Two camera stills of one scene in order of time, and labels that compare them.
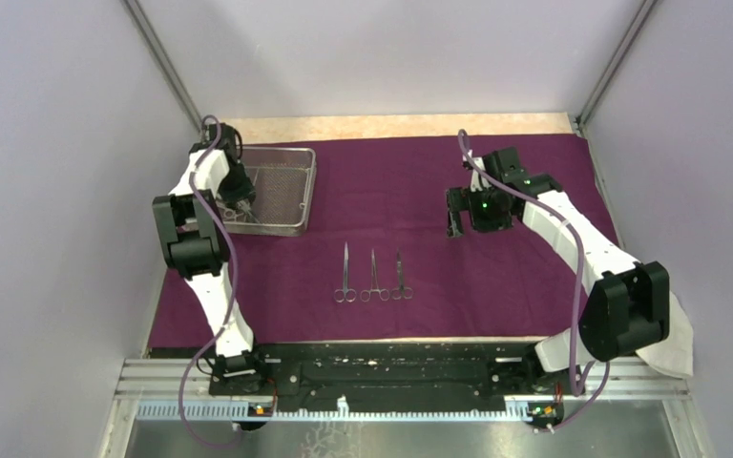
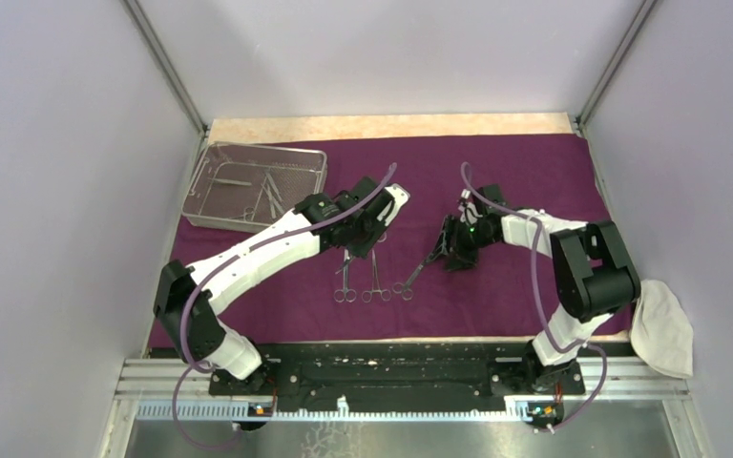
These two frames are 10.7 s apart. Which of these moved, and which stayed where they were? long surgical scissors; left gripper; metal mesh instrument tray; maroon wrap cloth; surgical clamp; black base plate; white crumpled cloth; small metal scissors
Moved: left gripper; metal mesh instrument tray; small metal scissors
Stayed: long surgical scissors; maroon wrap cloth; surgical clamp; white crumpled cloth; black base plate
